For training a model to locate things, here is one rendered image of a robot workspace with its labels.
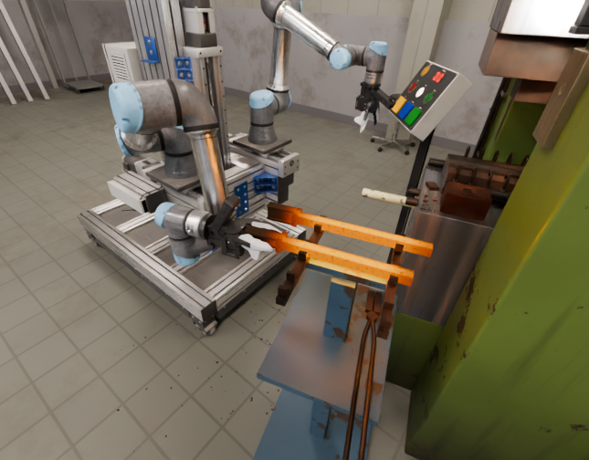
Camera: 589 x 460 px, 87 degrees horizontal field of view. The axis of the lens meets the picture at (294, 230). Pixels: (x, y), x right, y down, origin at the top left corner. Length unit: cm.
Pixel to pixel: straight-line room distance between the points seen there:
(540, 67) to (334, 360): 89
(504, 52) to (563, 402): 89
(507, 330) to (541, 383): 19
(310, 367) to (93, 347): 130
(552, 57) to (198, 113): 88
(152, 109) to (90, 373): 131
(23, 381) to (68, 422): 34
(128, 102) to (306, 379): 78
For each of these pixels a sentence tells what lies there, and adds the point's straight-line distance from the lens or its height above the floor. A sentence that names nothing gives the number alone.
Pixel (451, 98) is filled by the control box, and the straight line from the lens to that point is 155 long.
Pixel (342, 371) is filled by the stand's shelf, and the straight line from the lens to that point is 87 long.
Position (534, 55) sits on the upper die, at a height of 132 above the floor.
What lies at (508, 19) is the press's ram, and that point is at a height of 139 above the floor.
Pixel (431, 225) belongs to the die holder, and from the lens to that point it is 103.
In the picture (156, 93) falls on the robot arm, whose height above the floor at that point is 122.
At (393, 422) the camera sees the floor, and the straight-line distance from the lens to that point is 159.
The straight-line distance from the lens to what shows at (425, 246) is 83.
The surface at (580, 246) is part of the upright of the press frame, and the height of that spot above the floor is 107.
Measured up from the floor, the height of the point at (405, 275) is 94.
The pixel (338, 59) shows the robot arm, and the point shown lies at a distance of 139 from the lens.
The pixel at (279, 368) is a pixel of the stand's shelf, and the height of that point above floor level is 67.
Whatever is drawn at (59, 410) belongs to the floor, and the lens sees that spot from 180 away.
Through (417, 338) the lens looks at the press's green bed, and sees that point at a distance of 138.
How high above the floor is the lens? 141
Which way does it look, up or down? 36 degrees down
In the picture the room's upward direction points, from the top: 2 degrees clockwise
